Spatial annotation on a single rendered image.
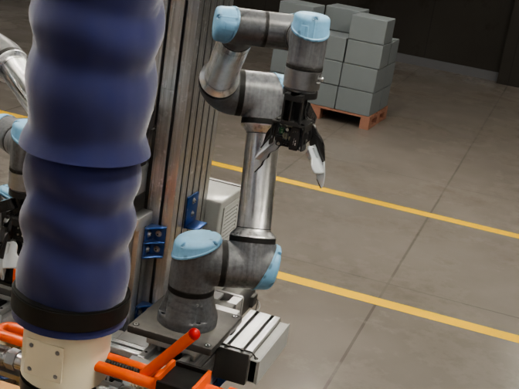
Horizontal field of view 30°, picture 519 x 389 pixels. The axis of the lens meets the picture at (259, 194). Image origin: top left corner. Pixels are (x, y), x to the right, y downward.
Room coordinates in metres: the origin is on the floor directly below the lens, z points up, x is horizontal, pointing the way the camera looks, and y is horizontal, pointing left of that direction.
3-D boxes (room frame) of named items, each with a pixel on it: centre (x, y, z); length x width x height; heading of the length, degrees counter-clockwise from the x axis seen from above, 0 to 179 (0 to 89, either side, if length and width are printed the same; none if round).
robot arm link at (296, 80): (1.94, -0.05, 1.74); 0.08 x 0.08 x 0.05
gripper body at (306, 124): (1.93, -0.05, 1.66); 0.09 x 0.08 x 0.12; 164
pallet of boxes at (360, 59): (9.59, -0.53, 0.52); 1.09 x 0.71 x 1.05; 71
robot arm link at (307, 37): (1.94, -0.05, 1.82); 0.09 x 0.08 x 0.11; 10
